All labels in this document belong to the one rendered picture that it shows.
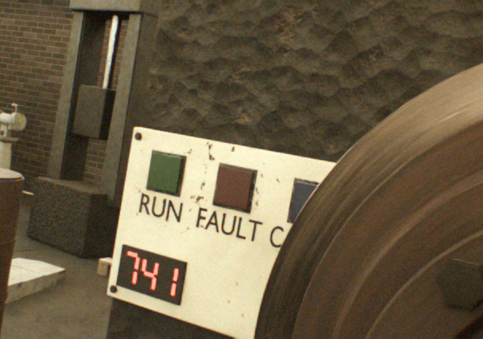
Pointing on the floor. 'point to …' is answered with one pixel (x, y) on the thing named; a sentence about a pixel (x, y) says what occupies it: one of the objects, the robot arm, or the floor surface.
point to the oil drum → (0, 239)
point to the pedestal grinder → (1, 153)
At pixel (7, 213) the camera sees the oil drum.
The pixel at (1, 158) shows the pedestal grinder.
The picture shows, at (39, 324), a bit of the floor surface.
